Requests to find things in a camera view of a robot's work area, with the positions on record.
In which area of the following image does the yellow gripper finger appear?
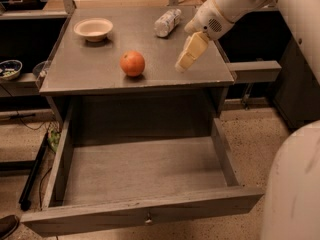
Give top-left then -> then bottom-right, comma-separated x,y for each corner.
184,18 -> 199,34
175,32 -> 209,73

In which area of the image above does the metal drawer knob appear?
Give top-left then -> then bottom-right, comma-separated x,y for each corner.
144,213 -> 154,226

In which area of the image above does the black floor bar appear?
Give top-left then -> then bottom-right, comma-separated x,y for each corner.
19,133 -> 48,211

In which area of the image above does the grey wooden cabinet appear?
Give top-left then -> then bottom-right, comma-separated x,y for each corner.
40,7 -> 233,123

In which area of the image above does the blue patterned bowl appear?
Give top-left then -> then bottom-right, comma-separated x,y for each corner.
0,60 -> 23,81

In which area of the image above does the small clear container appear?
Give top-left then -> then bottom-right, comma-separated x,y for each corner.
32,61 -> 51,79

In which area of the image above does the grey side shelf block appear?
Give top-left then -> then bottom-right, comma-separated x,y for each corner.
227,61 -> 282,84

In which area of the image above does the clear plastic water bottle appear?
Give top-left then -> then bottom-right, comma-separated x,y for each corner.
154,9 -> 182,38

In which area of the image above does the open grey top drawer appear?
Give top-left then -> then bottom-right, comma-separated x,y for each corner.
22,94 -> 263,237

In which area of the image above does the black shoe tip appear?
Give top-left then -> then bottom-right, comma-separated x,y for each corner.
0,215 -> 19,240

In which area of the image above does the orange fruit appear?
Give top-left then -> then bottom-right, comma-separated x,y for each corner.
120,50 -> 145,77

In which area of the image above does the beige paper bowl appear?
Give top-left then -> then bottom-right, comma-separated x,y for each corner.
73,18 -> 113,42

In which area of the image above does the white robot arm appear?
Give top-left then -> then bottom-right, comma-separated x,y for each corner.
176,0 -> 320,240

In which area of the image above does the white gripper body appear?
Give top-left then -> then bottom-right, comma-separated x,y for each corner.
192,0 -> 234,40

